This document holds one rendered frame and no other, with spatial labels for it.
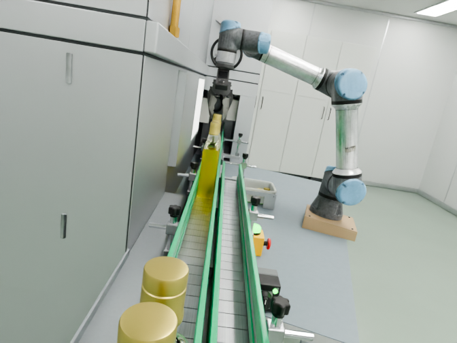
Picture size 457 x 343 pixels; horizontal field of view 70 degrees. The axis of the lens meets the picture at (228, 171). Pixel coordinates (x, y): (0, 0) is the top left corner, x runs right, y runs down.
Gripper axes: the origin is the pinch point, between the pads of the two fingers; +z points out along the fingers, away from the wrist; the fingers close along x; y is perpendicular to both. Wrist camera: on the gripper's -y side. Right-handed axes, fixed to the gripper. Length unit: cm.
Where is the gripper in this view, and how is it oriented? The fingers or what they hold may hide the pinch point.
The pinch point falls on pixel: (217, 116)
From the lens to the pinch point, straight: 131.3
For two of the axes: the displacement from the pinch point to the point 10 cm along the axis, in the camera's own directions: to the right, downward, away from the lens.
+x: -9.9, -1.5, -0.5
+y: -0.1, -2.6, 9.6
